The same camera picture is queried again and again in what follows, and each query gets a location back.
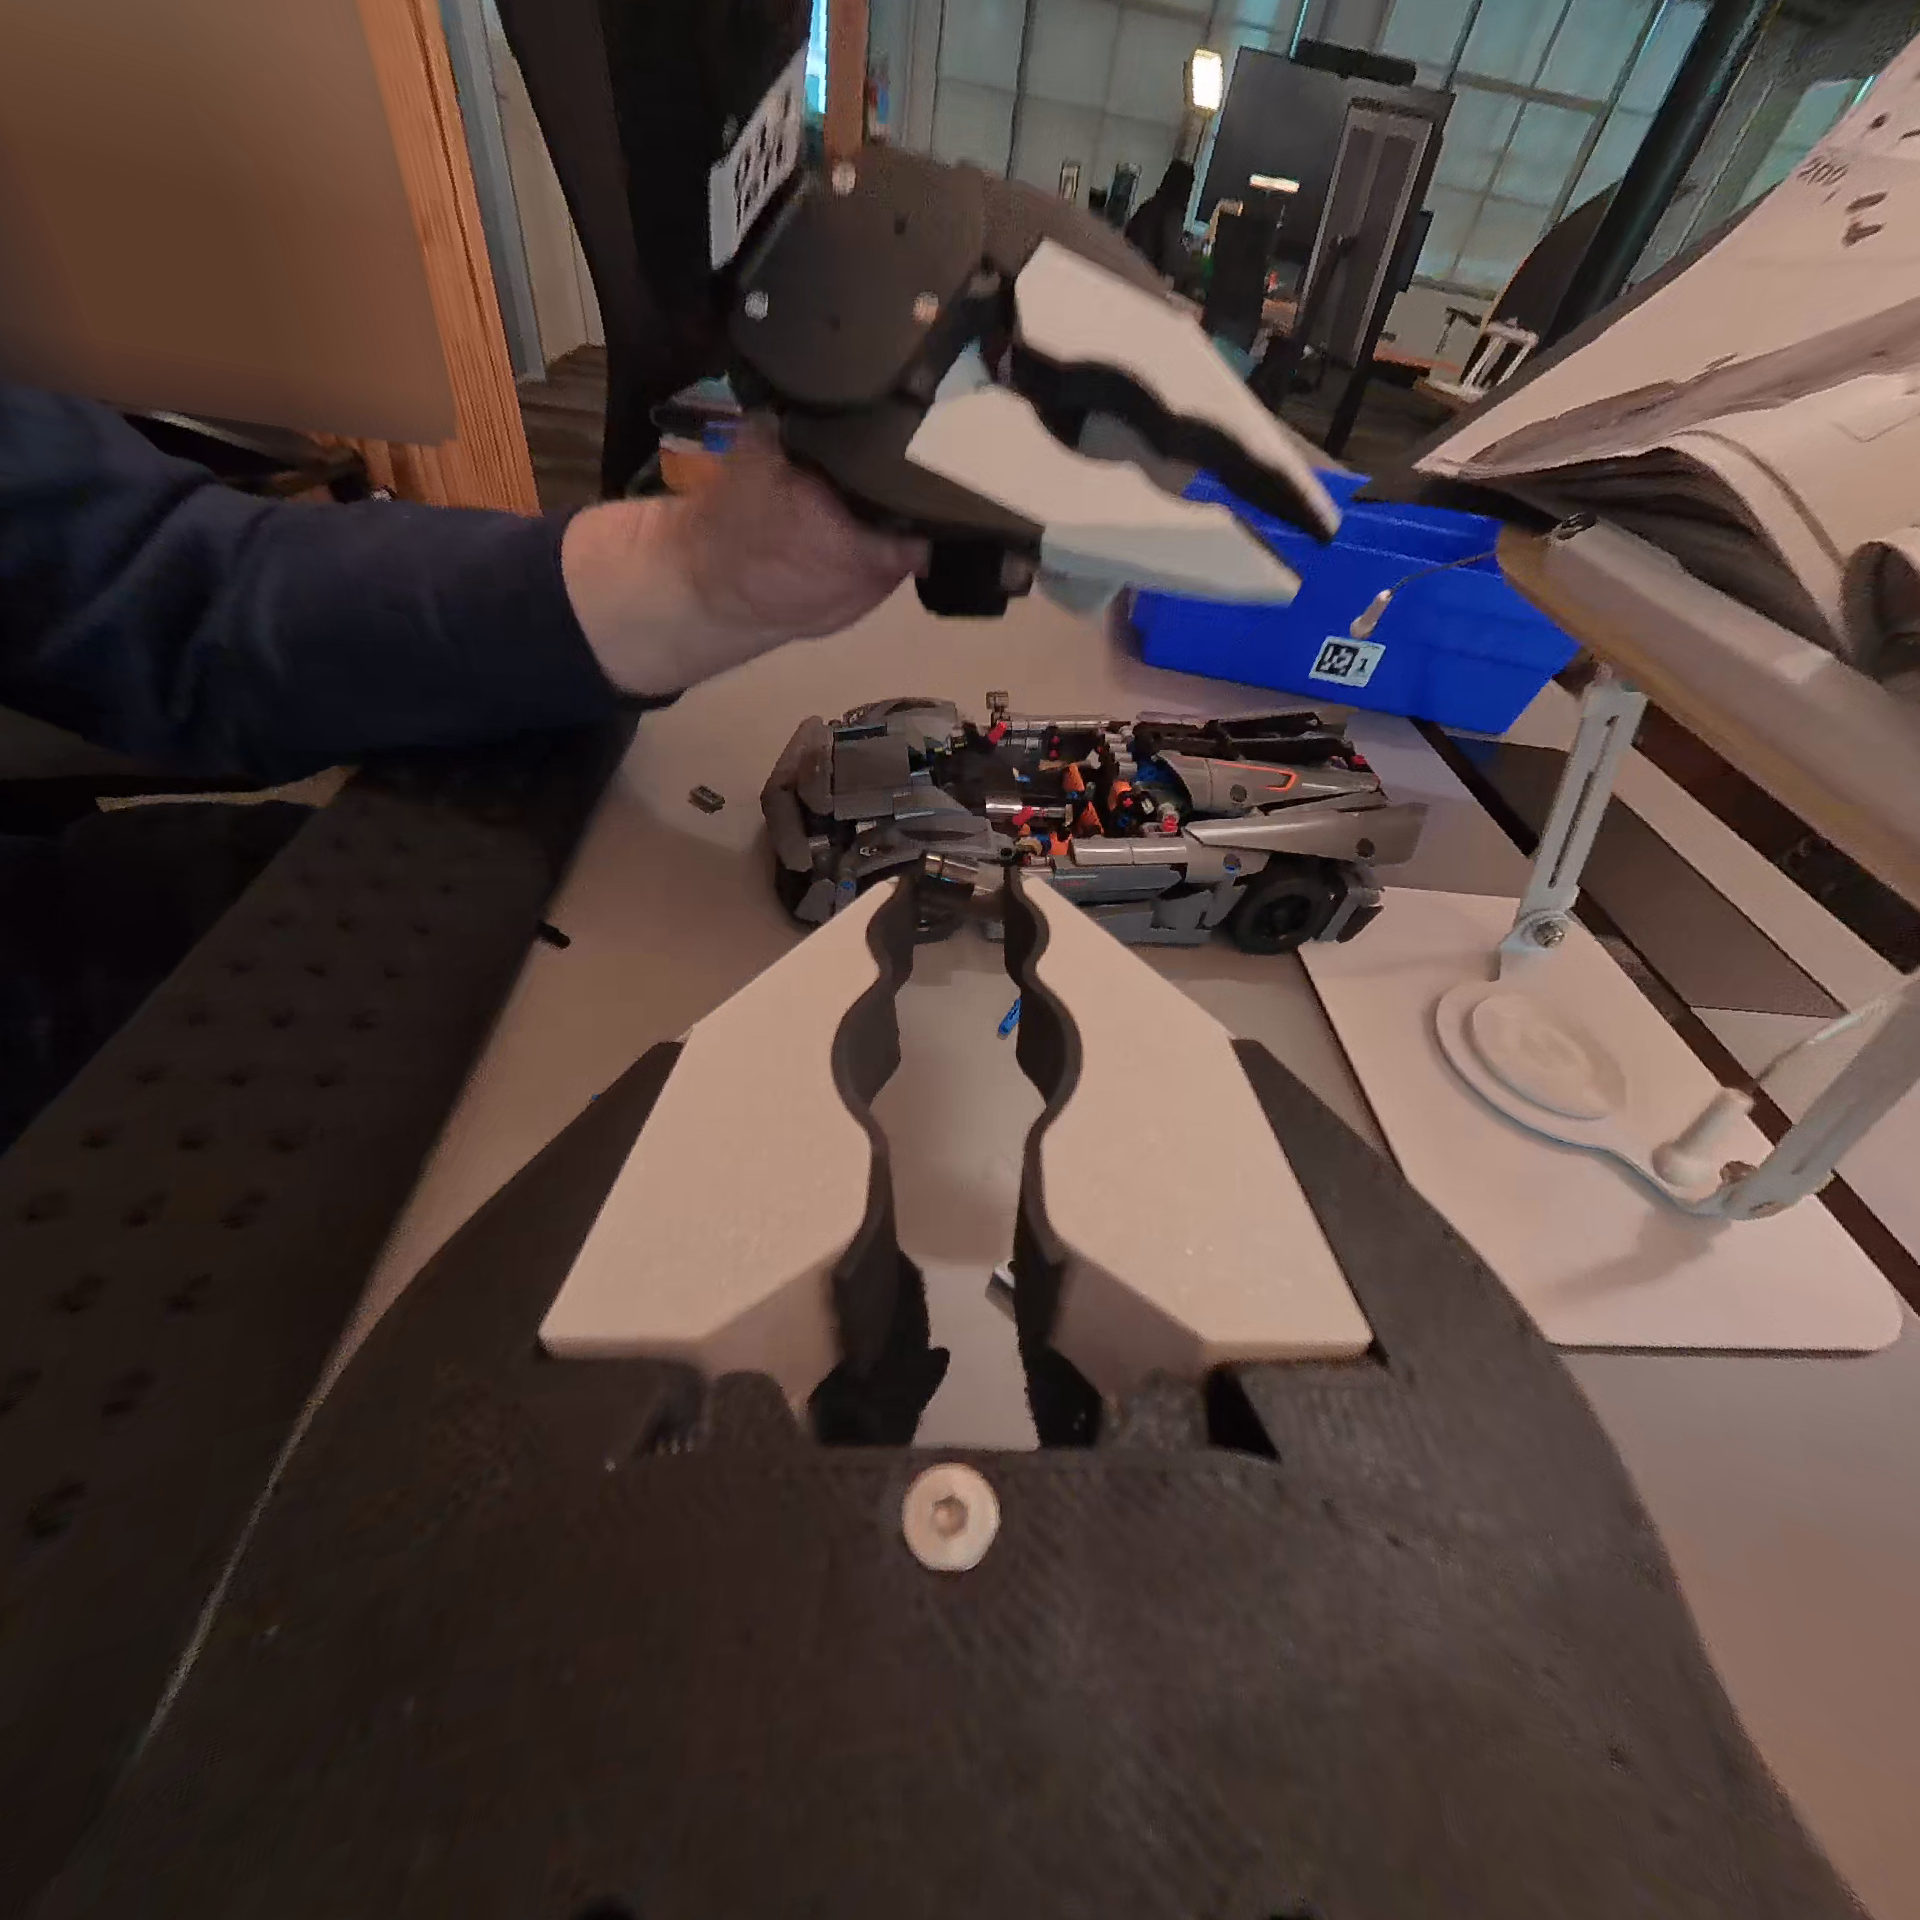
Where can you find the wooden beam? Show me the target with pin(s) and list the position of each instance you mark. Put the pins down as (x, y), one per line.
(446, 295)

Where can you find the grey lego car model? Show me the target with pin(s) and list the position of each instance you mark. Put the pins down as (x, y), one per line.
(1125, 810)

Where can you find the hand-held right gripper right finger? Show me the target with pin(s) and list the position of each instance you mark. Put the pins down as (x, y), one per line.
(1198, 1199)

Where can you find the person's left hand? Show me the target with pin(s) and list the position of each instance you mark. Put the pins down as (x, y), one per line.
(718, 566)

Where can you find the white book stand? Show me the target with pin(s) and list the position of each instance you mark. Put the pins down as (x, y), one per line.
(1573, 1046)

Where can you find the black dotted chair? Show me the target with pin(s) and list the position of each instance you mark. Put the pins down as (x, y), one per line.
(229, 1122)

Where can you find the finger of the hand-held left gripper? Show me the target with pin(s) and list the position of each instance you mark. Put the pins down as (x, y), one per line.
(1141, 335)
(1017, 465)

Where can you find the blue plastic bin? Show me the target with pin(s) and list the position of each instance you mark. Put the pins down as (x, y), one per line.
(1350, 660)

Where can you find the lego instruction booklet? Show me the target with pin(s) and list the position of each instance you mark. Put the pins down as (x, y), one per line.
(1725, 370)

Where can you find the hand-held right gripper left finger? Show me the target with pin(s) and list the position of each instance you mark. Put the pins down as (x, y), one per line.
(710, 1199)

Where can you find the dark tall cabinet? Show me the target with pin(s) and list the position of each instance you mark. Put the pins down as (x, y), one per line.
(1318, 192)

